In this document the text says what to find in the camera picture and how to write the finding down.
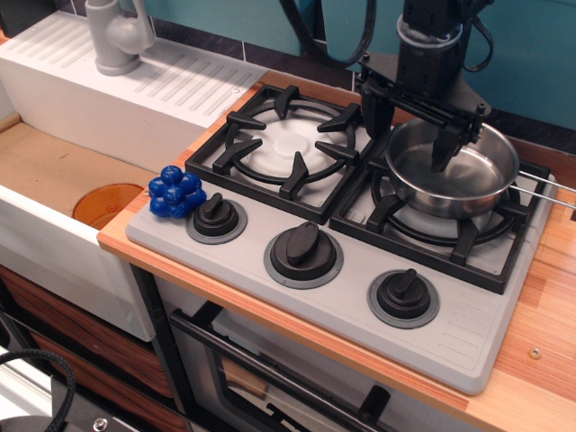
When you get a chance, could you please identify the black burner grate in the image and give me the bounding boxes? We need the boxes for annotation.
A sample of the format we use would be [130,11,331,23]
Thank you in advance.
[329,157,551,294]
[185,85,375,224]

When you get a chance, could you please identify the oven door with handle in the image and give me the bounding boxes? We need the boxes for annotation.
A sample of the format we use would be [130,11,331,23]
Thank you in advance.
[168,301,473,431]

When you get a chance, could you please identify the black stove knob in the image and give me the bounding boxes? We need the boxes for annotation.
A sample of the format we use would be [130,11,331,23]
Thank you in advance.
[264,221,344,290]
[185,193,248,245]
[367,268,440,329]

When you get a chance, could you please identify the blue toy blueberry cluster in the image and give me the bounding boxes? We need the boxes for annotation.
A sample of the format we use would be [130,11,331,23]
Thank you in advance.
[148,166,207,219]

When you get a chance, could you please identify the wooden drawer fronts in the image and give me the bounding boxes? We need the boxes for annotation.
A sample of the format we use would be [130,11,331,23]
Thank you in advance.
[0,265,190,432]

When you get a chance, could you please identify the black left burner grate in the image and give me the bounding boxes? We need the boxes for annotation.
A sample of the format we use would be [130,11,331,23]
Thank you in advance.
[185,85,375,224]

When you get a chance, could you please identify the white toy sink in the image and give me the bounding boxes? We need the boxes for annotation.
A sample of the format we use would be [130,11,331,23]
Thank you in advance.
[1,12,264,341]

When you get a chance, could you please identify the black braided cable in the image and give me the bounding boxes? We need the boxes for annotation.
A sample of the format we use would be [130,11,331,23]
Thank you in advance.
[0,348,77,432]

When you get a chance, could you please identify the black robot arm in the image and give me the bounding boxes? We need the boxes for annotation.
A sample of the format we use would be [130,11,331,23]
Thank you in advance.
[357,1,493,172]

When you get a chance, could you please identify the grey toy stove top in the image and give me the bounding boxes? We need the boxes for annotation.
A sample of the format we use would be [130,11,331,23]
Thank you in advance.
[124,92,560,397]

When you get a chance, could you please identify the black right stove knob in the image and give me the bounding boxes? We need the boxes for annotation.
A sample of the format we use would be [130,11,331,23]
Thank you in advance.
[367,268,440,329]

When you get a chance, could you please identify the grey toy faucet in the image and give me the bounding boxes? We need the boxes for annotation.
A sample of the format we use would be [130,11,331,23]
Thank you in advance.
[85,0,155,77]

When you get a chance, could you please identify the black right burner grate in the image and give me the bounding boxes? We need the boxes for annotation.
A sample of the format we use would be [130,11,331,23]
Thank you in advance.
[329,157,551,294]

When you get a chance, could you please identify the black middle stove knob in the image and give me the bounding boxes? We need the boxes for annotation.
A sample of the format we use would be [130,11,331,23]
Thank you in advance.
[264,221,344,290]

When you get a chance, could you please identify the stainless steel pan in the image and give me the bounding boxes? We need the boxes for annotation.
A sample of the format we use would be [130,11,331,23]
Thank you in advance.
[383,119,575,220]

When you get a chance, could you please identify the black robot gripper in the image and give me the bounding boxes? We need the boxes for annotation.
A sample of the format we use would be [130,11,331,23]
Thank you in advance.
[357,41,491,173]

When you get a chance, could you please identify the black left stove knob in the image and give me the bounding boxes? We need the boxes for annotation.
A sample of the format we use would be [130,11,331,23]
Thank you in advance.
[185,193,248,245]

